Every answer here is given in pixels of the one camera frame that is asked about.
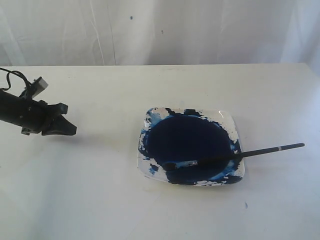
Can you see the black paintbrush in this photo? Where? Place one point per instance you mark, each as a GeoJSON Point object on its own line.
{"type": "Point", "coordinates": [171, 166]}

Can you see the white paper sheet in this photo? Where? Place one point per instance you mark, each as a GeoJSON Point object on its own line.
{"type": "Point", "coordinates": [82, 187]}

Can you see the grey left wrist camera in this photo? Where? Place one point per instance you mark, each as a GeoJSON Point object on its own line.
{"type": "Point", "coordinates": [38, 86]}

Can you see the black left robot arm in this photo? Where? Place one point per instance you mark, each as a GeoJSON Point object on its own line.
{"type": "Point", "coordinates": [8, 112]}

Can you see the white square paint dish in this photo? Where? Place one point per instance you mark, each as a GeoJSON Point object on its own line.
{"type": "Point", "coordinates": [177, 135]}

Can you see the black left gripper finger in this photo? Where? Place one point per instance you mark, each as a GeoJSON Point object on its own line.
{"type": "Point", "coordinates": [59, 126]}
{"type": "Point", "coordinates": [56, 110]}

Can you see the white backdrop cloth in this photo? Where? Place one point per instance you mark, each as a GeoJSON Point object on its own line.
{"type": "Point", "coordinates": [158, 32]}

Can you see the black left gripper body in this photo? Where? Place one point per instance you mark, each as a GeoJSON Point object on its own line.
{"type": "Point", "coordinates": [33, 117]}

